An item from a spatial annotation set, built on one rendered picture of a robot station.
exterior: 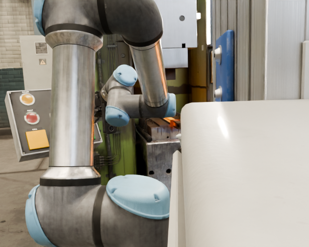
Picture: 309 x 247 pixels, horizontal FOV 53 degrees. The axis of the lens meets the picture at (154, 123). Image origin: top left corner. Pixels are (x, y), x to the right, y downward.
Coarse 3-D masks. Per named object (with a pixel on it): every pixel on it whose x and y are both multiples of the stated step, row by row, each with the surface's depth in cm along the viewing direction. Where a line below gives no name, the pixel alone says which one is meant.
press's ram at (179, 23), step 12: (156, 0) 148; (168, 0) 149; (180, 0) 150; (192, 0) 151; (168, 12) 149; (180, 12) 150; (192, 12) 152; (168, 24) 150; (180, 24) 151; (192, 24) 152; (168, 36) 151; (180, 36) 152; (192, 36) 153; (168, 48) 152; (192, 48) 157
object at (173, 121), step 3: (171, 117) 170; (168, 120) 165; (171, 120) 156; (174, 120) 156; (177, 120) 156; (171, 123) 156; (174, 123) 157; (177, 123) 148; (180, 123) 148; (171, 126) 157; (174, 126) 154; (177, 126) 151; (180, 126) 148
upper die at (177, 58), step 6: (180, 48) 153; (186, 48) 154; (168, 54) 152; (174, 54) 153; (180, 54) 154; (186, 54) 154; (168, 60) 153; (174, 60) 153; (180, 60) 154; (186, 60) 154; (168, 66) 153; (174, 66) 154; (180, 66) 154; (186, 66) 155
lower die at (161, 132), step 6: (156, 120) 174; (162, 120) 173; (150, 126) 160; (156, 126) 159; (162, 126) 157; (168, 126) 158; (150, 132) 159; (156, 132) 157; (162, 132) 158; (168, 132) 158; (174, 132) 159; (180, 132) 159; (156, 138) 158; (162, 138) 158; (168, 138) 159; (174, 138) 159
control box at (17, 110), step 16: (16, 96) 126; (32, 96) 130; (48, 96) 133; (16, 112) 124; (32, 112) 127; (48, 112) 130; (16, 128) 121; (32, 128) 124; (48, 128) 127; (96, 128) 138; (16, 144) 123; (96, 144) 137
